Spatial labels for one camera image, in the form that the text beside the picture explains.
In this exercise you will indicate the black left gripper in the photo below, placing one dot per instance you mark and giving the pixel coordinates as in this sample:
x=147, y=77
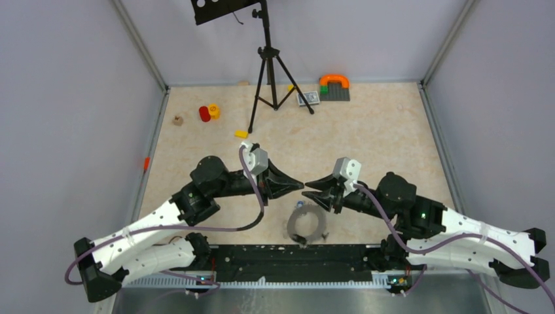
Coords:
x=273, y=183

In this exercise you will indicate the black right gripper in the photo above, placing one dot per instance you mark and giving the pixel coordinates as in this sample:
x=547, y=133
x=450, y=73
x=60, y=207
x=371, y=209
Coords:
x=323, y=198

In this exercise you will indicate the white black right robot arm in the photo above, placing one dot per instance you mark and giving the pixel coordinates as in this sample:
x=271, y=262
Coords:
x=427, y=232

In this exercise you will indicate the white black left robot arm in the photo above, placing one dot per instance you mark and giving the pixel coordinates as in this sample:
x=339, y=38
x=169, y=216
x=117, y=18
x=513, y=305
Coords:
x=170, y=236

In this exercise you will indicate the yellow lego brick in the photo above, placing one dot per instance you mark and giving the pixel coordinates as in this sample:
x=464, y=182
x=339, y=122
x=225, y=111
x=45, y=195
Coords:
x=241, y=134

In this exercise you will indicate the blue playing card box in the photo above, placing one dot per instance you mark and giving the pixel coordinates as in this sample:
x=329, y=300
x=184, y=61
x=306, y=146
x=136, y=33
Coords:
x=311, y=97

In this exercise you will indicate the yellow plastic cylinder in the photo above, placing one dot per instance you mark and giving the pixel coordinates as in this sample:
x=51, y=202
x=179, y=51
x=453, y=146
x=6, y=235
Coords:
x=214, y=111

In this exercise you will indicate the grey lego baseplate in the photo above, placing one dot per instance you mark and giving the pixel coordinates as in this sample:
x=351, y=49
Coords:
x=336, y=93

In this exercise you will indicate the green lego brick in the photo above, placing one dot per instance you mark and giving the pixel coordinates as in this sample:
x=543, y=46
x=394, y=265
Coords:
x=324, y=90

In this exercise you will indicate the red plastic cylinder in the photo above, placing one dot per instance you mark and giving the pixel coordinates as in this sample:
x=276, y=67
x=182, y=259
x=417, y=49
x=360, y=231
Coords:
x=204, y=114

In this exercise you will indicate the orange plastic arch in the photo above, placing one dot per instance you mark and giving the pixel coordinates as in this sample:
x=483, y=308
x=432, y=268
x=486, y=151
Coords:
x=334, y=78

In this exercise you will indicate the small wooden block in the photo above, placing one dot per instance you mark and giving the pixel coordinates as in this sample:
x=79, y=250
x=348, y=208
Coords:
x=177, y=120

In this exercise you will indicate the black tripod stand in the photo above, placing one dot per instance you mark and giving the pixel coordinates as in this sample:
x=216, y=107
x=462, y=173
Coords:
x=268, y=54

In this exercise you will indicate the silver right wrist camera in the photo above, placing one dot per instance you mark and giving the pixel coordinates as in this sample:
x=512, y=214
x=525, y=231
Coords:
x=346, y=171

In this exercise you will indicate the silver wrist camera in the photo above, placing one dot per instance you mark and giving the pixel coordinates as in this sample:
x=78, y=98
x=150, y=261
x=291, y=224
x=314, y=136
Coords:
x=253, y=159
x=346, y=171

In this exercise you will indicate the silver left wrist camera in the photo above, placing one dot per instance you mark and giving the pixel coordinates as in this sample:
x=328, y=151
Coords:
x=253, y=159

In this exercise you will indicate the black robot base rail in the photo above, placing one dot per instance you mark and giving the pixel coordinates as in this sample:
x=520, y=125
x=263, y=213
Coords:
x=284, y=264

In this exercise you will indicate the black perforated mount plate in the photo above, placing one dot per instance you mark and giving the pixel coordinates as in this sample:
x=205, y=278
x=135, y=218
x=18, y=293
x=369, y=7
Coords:
x=206, y=11

